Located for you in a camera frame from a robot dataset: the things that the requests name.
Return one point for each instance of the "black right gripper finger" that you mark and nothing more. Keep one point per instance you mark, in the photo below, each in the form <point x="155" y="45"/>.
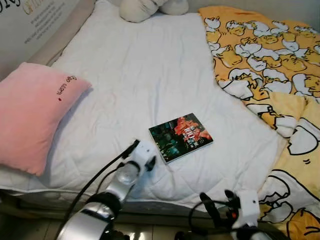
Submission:
<point x="209" y="206"/>
<point x="231" y="197"/>

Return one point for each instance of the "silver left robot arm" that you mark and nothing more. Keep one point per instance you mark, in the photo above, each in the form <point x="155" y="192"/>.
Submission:
<point x="122" y="180"/>

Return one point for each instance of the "dark illustrated book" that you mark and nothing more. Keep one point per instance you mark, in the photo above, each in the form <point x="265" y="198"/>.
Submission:
<point x="180" y="137"/>

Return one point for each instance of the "white quilted bed cover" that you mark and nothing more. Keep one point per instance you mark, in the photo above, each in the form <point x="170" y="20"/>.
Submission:
<point x="140" y="85"/>

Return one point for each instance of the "grey mattress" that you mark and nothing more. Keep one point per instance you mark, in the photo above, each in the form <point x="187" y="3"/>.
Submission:
<point x="40" y="200"/>

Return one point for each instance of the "pink pillow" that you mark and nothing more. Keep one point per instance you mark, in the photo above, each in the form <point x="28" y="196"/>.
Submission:
<point x="30" y="110"/>

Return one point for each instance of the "yellow duck print duvet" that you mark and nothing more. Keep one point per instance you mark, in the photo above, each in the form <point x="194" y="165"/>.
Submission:
<point x="260" y="50"/>

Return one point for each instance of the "white plush toy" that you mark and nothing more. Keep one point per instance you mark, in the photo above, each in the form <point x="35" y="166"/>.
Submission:
<point x="140" y="10"/>

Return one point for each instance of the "white printed text board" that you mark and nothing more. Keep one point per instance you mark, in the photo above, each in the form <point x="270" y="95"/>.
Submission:
<point x="35" y="20"/>

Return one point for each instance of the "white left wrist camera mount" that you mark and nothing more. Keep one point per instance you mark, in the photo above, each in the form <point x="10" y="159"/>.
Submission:
<point x="144" y="152"/>

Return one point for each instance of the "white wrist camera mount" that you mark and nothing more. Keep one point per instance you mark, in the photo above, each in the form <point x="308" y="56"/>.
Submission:
<point x="249" y="207"/>
<point x="144" y="152"/>

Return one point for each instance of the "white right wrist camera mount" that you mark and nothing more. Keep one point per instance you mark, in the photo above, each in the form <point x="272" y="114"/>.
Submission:
<point x="249" y="207"/>

